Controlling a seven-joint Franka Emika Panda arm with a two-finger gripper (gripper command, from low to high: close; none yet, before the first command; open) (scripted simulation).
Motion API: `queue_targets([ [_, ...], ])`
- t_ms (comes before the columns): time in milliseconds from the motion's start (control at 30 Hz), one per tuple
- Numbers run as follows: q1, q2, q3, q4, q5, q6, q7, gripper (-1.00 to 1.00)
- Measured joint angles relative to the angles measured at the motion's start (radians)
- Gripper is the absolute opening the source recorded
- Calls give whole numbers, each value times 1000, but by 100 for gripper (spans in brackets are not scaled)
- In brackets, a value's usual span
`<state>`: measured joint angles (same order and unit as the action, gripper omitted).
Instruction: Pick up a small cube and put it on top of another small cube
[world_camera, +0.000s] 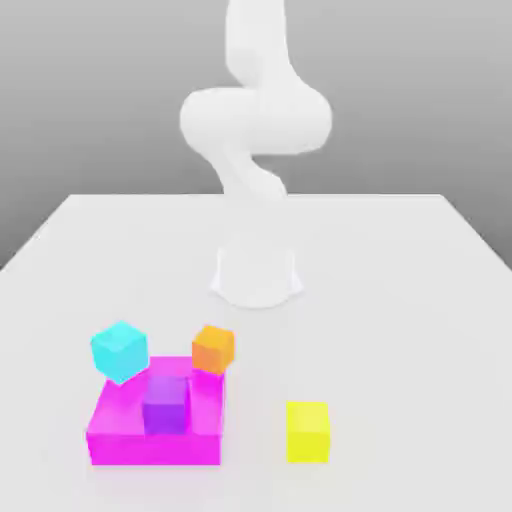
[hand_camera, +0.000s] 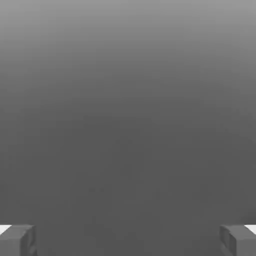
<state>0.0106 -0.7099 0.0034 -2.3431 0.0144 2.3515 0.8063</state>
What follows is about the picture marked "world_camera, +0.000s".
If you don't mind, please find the small yellow cube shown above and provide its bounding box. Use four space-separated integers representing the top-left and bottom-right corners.
285 400 332 465

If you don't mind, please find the large magenta box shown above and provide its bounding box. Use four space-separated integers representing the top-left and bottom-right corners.
85 355 226 467

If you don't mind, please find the small orange cube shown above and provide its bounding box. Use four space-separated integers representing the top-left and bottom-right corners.
191 324 236 376

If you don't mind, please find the small purple cube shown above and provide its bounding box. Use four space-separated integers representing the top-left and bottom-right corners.
142 374 190 437

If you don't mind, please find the small cyan cube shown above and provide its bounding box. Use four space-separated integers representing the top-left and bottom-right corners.
90 319 150 386

